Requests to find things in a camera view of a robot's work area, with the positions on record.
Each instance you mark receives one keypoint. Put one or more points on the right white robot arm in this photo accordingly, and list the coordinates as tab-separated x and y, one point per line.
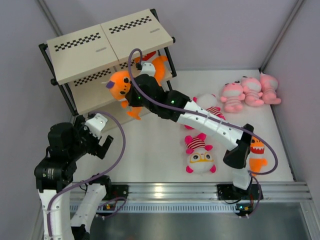
177	107

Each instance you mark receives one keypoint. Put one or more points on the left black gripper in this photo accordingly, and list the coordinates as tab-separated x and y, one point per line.
96	149

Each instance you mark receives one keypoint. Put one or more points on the white panda plush front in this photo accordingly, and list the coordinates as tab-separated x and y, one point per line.
199	157

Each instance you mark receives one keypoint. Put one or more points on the white panda plush with glasses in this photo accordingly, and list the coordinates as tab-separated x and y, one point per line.
188	127

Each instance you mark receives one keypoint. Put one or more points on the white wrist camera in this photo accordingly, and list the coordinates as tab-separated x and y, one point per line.
96	124
148	69

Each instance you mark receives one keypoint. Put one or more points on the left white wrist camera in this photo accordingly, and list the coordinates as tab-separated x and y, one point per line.
96	124

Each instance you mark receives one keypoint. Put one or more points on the aluminium mounting rail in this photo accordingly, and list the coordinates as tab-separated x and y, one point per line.
208	191

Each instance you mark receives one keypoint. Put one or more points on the white panda plush face down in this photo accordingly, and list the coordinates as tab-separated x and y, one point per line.
209	102

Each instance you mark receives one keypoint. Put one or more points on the beige three-tier shelf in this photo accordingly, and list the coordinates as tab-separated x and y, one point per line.
81	62

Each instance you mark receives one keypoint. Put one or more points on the white slotted cable duct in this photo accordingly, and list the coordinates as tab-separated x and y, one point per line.
170	207

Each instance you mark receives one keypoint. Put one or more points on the orange shark plush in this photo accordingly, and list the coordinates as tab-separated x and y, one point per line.
257	158
159	63
119	85

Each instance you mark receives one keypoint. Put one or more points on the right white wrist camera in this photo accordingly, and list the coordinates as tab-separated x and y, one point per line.
148	69

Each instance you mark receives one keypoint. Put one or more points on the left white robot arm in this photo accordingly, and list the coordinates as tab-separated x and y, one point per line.
54	177

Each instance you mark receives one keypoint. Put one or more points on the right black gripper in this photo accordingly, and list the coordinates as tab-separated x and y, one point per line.
130	97

